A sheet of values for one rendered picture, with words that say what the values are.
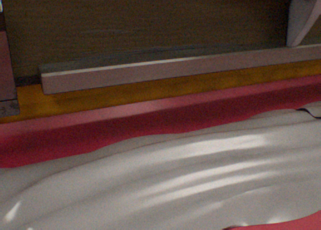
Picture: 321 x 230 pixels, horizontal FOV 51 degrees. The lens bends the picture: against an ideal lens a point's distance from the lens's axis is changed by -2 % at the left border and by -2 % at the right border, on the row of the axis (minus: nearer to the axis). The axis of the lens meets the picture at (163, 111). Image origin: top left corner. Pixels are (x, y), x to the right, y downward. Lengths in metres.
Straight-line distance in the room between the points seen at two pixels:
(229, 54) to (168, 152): 0.06
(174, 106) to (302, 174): 0.09
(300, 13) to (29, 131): 0.16
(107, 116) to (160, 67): 0.05
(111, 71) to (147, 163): 0.04
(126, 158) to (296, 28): 0.12
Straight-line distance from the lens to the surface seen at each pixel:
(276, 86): 0.26
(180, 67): 0.18
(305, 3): 0.20
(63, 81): 0.16
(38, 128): 0.20
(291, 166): 0.17
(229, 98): 0.23
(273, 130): 0.19
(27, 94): 0.18
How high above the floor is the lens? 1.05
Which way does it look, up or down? 28 degrees down
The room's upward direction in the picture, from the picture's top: 3 degrees clockwise
